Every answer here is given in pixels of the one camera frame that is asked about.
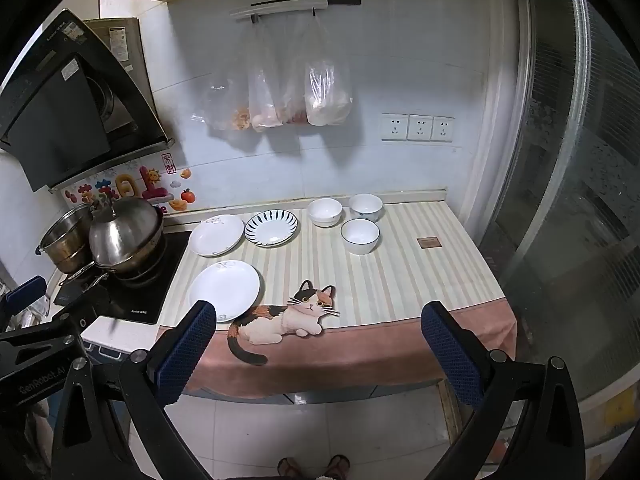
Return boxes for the person's left foot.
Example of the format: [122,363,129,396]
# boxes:
[277,455,304,479]

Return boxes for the person's foot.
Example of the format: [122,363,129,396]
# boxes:
[277,455,304,479]
[326,454,351,479]

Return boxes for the wooden table leg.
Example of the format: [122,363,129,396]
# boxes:
[439,380,465,442]

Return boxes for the white wall socket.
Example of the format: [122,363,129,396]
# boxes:
[431,116,455,143]
[407,114,433,142]
[381,113,409,142]

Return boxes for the steel wok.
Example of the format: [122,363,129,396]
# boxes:
[59,232,167,291]

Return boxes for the colourful wall stickers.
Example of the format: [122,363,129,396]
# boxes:
[62,152,193,213]

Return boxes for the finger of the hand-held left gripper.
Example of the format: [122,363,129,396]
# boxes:
[0,276,47,328]
[50,302,117,335]

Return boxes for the person's right foot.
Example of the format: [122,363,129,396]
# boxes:
[326,454,351,479]

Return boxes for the black wall bar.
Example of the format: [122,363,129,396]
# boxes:
[250,0,362,8]

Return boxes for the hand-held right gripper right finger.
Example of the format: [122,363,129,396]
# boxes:
[421,301,586,480]

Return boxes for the steel stock pot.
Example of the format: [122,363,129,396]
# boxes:
[39,203,96,275]

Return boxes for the blue striped white plate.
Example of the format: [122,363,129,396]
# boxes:
[245,210,299,246]

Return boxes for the striped cat print tablecloth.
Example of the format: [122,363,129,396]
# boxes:
[156,201,517,400]

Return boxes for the black induction cooktop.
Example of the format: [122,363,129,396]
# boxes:
[54,230,193,325]

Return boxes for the black range hood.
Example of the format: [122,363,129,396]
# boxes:
[0,8,176,193]

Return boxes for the steel wok lid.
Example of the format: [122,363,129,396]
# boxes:
[89,196,165,267]

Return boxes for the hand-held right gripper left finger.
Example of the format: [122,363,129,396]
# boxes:
[50,300,217,480]

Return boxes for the white bowl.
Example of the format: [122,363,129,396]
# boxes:
[340,219,381,255]
[307,198,343,228]
[348,193,384,223]

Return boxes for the frosted glass door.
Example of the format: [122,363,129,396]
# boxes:
[475,0,640,461]

